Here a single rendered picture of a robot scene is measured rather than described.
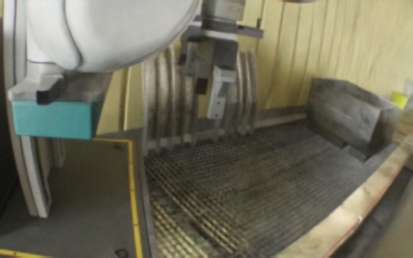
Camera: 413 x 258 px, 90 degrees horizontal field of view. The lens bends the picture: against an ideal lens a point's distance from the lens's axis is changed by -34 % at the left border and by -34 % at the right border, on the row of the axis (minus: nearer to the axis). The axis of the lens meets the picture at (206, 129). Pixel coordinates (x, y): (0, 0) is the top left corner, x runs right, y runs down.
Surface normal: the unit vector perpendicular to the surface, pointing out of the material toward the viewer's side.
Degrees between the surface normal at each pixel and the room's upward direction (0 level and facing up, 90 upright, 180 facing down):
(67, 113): 90
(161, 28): 93
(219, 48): 90
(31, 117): 90
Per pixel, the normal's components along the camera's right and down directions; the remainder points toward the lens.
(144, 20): 0.56, 0.50
